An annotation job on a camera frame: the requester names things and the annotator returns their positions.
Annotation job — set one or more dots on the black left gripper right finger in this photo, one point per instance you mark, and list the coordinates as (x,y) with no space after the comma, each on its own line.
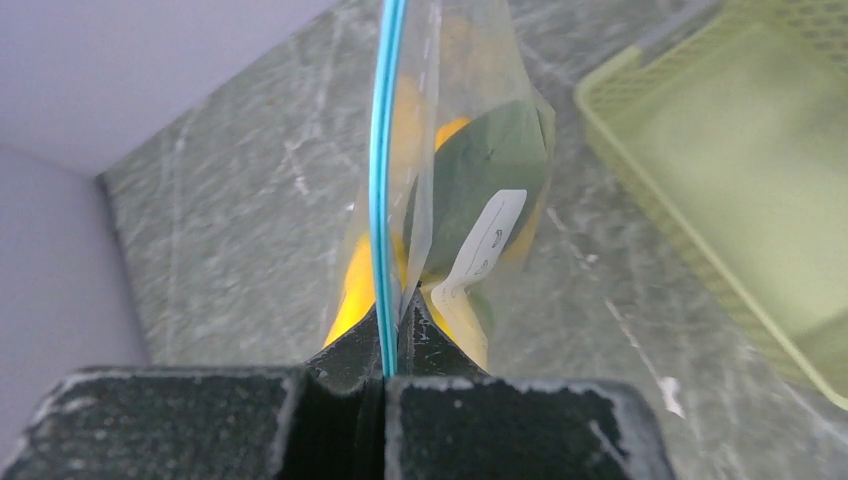
(447,419)

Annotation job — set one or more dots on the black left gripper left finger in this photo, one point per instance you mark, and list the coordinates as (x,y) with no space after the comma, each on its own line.
(305,421)

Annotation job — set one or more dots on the yellow banana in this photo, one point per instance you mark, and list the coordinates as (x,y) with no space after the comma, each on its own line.
(356,294)

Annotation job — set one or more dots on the clear zip top bag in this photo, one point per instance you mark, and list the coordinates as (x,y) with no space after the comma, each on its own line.
(465,58)

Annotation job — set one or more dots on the dark green avocado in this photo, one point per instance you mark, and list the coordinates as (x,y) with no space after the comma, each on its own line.
(501,149)

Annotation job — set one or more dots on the pale green perforated basket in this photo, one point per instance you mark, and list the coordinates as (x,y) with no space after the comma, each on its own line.
(728,126)

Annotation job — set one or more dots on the yellow bell pepper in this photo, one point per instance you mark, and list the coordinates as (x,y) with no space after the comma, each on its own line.
(463,303)

